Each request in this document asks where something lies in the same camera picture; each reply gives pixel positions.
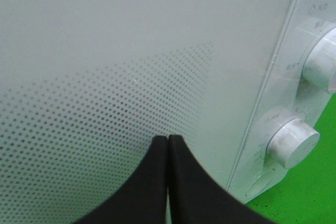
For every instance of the white microwave oven body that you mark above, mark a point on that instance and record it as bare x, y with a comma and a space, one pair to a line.
286, 95

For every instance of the white microwave knob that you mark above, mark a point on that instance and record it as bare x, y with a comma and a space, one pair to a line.
319, 67
292, 143

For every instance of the green table cloth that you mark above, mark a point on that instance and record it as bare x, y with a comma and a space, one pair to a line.
307, 193

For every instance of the white microwave door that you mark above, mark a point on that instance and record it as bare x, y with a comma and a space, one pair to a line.
86, 85

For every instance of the round door release button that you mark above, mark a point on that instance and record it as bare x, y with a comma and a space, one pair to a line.
260, 183

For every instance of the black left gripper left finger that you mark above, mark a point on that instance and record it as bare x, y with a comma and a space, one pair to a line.
142, 198

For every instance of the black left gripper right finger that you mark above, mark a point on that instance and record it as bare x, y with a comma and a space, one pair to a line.
195, 197

